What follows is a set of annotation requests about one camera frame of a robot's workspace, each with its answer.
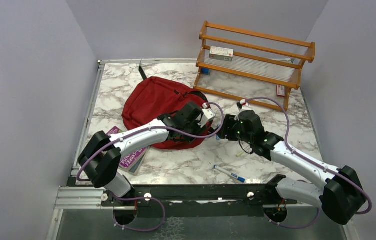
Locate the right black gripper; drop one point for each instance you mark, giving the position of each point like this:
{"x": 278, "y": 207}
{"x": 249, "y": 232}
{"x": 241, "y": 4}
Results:
{"x": 230, "y": 120}

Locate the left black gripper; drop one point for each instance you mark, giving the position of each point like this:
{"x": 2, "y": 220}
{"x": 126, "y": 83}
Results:
{"x": 198, "y": 130}

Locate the red student backpack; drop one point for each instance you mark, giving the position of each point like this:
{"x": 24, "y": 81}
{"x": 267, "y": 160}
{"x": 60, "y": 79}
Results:
{"x": 155, "y": 96}

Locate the purple treehouse storybook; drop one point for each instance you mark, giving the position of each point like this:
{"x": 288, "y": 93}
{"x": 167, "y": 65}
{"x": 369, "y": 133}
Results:
{"x": 127, "y": 162}

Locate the dark blue book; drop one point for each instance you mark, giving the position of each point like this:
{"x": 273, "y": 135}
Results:
{"x": 136, "y": 167}

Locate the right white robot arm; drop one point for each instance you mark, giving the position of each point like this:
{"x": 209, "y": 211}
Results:
{"x": 307, "y": 172}

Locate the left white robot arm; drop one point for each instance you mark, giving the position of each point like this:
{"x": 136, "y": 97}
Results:
{"x": 101, "y": 157}

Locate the small red white box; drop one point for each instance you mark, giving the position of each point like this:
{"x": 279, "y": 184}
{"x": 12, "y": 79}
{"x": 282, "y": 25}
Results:
{"x": 280, "y": 91}

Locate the small blue block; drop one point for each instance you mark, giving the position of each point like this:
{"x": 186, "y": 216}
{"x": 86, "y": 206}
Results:
{"x": 205, "y": 71}

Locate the white blue marker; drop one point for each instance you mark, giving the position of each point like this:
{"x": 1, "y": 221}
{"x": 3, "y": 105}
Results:
{"x": 230, "y": 174}

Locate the orange wooden shelf rack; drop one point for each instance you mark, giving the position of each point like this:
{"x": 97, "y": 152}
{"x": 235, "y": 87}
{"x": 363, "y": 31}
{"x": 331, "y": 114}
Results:
{"x": 260, "y": 62}

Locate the white box on shelf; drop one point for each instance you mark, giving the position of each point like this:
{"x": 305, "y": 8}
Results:
{"x": 221, "y": 53}

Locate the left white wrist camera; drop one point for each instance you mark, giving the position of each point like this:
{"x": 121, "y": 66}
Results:
{"x": 206, "y": 116}

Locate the black metal base rail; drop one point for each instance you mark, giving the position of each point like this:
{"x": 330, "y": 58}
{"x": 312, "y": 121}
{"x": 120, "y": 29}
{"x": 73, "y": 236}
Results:
{"x": 271, "y": 199}

